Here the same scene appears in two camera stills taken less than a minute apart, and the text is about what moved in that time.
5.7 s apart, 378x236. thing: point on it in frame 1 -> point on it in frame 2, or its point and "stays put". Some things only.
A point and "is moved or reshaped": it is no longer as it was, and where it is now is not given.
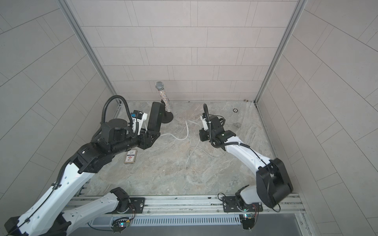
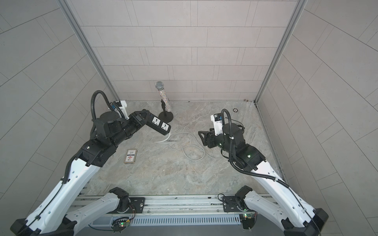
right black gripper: (203, 136) stays put
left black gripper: (148, 143) -> (136, 118)
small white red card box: (131, 157) stays put
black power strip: (156, 116) is moved or reshaped
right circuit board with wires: (248, 221) stays put
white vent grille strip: (171, 220) stays put
